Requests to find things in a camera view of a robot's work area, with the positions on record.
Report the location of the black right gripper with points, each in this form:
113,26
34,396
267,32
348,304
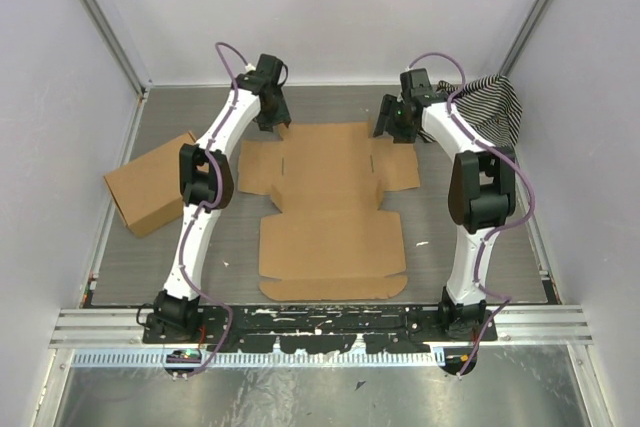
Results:
404,136

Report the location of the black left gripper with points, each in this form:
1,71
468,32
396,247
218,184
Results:
281,116

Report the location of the brown cardboard box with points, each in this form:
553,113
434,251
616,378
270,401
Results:
146,190
330,239

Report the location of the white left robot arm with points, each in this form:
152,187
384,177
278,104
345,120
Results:
206,186

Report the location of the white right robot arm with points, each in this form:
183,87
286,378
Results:
482,191

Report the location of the folded brown cardboard box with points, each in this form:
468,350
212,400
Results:
146,190

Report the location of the striped black white cloth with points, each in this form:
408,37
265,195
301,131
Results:
490,105

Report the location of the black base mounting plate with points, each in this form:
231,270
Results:
320,329

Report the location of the grey slotted cable duct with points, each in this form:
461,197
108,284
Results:
191,358

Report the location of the aluminium front frame rail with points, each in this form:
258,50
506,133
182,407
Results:
517,324

